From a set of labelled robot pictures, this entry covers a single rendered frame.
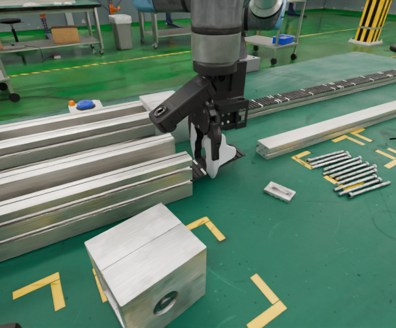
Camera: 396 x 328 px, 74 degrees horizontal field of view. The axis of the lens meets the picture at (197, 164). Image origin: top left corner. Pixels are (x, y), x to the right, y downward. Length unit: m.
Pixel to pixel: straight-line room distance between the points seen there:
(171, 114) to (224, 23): 0.15
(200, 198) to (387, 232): 0.31
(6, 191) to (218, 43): 0.38
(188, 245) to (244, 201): 0.22
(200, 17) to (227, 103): 0.13
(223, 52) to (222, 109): 0.09
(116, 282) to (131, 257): 0.03
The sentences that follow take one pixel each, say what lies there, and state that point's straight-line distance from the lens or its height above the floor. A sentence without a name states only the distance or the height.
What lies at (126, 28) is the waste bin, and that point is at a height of 0.35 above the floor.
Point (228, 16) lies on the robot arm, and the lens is 0.41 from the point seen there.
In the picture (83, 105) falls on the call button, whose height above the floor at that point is 0.85.
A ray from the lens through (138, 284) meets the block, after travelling 0.28.
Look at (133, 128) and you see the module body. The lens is 0.60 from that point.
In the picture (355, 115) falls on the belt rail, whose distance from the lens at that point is 0.83.
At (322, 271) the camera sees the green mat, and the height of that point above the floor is 0.78.
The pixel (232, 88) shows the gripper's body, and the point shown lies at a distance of 0.46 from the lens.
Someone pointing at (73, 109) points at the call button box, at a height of 0.84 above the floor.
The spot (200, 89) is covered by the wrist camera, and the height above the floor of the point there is 0.97.
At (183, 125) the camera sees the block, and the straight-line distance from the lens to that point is 0.63.
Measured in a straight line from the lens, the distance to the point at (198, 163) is 0.54.
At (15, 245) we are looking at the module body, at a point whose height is 0.80.
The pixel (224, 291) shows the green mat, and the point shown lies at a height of 0.78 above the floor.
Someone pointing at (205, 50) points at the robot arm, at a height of 1.02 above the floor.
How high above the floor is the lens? 1.11
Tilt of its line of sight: 35 degrees down
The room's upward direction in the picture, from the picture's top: straight up
